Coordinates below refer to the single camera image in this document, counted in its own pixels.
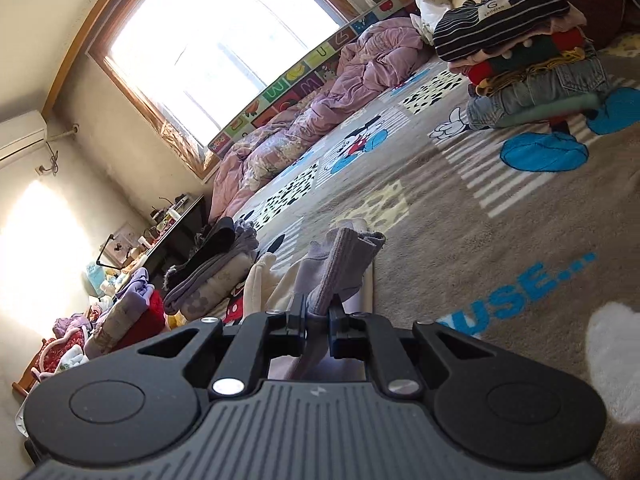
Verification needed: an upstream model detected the lilac and cream sweatshirt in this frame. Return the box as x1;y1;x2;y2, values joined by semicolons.
243;221;386;382

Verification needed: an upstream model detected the folded grey flower garment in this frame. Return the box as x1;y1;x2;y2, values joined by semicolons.
164;222;259;321

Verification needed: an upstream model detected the folded yellow sweater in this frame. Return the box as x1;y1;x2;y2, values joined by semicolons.
165;312;188;330

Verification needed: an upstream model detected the folded black garment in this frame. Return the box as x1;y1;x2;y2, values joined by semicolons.
163;217;235;292

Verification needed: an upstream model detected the folded red sweater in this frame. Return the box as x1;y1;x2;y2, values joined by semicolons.
112;290;165;352

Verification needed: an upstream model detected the folded lilac grey sweater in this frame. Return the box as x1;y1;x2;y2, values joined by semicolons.
84;268;155;360

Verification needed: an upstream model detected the cluttered dark desk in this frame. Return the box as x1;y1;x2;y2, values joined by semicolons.
94;194;208;288

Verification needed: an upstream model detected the colourful alphabet foam mat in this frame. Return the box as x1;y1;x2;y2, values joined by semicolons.
207;0;418;158

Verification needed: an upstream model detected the brown Mickey Mouse blanket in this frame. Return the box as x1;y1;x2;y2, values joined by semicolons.
241;63;639;479

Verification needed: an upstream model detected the red floral padded jacket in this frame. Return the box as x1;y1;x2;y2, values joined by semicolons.
35;328;88;375

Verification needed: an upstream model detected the pink crumpled quilt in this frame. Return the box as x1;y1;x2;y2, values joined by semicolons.
208;18;431;223

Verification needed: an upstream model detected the white air conditioner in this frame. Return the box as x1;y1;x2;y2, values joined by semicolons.
0;110;48;162

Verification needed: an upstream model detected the folded green garment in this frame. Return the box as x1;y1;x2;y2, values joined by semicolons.
496;93;601;128

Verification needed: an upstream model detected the black white striped garment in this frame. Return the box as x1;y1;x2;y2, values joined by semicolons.
433;0;570;62

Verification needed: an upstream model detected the wooden window frame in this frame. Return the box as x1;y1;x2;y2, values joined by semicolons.
39;0;362;181

